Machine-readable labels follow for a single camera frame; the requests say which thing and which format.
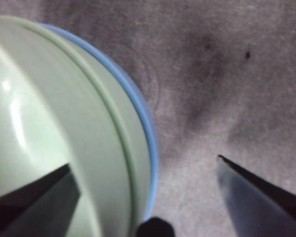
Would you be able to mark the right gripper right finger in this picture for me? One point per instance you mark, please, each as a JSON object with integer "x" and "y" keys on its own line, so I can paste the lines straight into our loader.
{"x": 261, "y": 212}

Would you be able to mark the blue ribbed bowl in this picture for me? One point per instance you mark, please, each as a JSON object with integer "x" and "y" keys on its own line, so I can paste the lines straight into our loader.
{"x": 151, "y": 148}

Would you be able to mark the green ribbed bowl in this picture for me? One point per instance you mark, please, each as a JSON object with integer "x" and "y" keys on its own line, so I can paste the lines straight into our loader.
{"x": 133, "y": 133}
{"x": 39, "y": 111}

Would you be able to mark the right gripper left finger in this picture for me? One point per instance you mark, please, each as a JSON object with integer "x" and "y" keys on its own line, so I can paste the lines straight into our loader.
{"x": 29, "y": 212}

